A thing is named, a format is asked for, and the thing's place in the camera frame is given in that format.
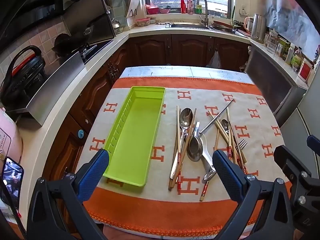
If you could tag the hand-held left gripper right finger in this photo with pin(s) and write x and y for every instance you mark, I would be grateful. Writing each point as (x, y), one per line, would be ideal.
(226, 173)

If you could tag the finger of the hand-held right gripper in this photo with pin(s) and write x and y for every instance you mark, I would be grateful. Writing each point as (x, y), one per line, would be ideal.
(314, 142)
(292, 163)

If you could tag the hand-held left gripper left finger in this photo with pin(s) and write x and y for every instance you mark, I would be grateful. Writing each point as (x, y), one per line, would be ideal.
(93, 173)

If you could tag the wooden chopstick red patterned end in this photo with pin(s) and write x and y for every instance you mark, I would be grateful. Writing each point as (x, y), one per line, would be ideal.
(205, 188)

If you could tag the white ceramic spoon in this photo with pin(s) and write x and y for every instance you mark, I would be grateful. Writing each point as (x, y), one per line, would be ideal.
(207, 155)

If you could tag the metal fork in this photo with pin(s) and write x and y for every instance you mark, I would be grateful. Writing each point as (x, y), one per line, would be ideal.
(243, 143)

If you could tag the small metal spoon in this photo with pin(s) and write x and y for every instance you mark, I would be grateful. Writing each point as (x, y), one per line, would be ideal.
(185, 137)

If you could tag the silver metal chopstick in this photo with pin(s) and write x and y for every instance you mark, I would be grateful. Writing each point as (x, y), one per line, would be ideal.
(217, 116)

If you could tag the green plastic utensil tray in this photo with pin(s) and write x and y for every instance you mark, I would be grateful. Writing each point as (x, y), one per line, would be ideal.
(140, 130)

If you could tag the large metal spoon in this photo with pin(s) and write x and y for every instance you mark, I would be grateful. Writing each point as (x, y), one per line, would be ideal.
(186, 118)

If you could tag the grey refrigerator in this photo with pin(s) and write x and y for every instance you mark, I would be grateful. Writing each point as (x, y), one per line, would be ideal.
(305, 120)

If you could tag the blue round cabinet knob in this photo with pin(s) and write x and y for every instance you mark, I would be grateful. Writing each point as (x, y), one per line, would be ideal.
(81, 133)

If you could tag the white kitchen countertop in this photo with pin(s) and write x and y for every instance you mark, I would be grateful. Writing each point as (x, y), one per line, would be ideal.
(62, 120)

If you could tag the orange beige printed blanket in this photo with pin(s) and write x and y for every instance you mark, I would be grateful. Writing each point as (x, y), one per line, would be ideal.
(150, 205)

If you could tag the red label container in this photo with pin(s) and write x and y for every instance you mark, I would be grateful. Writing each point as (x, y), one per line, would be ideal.
(305, 71)

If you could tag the grey metal appliance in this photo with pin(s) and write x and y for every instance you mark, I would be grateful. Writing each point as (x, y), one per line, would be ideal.
(272, 80)

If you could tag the black smartphone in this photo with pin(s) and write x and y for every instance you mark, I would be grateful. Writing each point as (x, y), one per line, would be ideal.
(11, 180)

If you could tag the clear plastic bottle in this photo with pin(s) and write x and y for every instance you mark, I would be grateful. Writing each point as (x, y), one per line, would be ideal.
(296, 58)

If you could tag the stainless steel splash shield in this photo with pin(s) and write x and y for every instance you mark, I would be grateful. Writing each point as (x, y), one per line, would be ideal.
(55, 90)

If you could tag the pink kitchen appliance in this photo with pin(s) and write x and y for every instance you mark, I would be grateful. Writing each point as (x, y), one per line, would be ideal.
(8, 135)

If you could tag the glass jar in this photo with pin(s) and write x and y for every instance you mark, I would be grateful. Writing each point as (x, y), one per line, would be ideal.
(272, 41)

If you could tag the white plastic bag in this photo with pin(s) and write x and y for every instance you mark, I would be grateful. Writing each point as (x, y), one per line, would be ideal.
(215, 60)

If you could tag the black red electric cooker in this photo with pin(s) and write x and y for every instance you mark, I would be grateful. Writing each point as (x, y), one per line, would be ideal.
(22, 77)

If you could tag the black gas stove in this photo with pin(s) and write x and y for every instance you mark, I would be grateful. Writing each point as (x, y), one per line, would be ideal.
(96, 48)

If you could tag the stainless steel kettle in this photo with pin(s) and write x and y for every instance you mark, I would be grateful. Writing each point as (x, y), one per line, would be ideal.
(258, 28)

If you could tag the black wok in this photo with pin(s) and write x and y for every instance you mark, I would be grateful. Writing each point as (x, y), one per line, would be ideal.
(63, 43)

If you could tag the pink white kettle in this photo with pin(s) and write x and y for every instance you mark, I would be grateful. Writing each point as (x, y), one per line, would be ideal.
(248, 25)

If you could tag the brown wooden kitchen cabinets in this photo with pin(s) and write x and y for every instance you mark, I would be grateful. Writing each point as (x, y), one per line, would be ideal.
(155, 50)

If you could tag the red pan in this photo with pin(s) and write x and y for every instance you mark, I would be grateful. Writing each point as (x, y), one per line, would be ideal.
(223, 25)

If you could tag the small metal teapot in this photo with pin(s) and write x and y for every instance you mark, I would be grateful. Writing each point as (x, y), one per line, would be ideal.
(116, 26)

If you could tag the steel sink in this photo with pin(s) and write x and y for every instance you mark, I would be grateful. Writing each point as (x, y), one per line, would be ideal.
(187, 25)

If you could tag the dark range hood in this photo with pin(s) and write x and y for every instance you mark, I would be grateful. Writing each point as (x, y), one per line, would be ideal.
(92, 20)

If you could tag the pink lidded container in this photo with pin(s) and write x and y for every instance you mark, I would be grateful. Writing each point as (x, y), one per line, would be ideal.
(143, 22)

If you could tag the metal faucet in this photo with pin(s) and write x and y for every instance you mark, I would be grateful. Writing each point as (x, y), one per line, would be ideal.
(206, 10)

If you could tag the green detergent bottle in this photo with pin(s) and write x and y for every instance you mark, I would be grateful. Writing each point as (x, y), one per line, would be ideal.
(199, 9)

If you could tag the pink soap bottle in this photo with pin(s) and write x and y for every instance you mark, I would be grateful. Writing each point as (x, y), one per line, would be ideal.
(190, 5)

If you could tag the pale cutting board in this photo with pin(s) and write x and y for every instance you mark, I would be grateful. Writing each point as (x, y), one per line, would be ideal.
(135, 5)

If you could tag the pink basin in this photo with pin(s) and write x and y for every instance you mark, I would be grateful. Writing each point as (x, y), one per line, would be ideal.
(164, 11)

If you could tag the red spray bottle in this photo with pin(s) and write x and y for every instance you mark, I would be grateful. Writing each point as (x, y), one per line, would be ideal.
(183, 5)

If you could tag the red basin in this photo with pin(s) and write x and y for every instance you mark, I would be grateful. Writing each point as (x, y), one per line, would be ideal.
(152, 9)

